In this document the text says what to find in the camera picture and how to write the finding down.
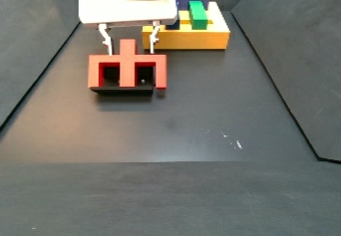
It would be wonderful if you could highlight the green rectangular block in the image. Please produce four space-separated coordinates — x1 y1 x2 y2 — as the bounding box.
189 1 208 30

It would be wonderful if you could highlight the yellow board with white top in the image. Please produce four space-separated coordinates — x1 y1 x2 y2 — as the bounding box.
156 1 231 50

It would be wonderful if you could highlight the black angled bracket stand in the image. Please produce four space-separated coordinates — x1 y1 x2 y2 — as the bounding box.
90 66 156 96

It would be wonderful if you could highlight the blue rectangular block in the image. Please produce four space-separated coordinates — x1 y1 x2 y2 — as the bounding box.
166 19 180 30

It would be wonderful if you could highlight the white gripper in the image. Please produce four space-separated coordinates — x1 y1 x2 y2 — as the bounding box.
80 0 177 56

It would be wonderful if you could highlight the red E-shaped block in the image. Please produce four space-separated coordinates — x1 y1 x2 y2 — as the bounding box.
89 39 169 90

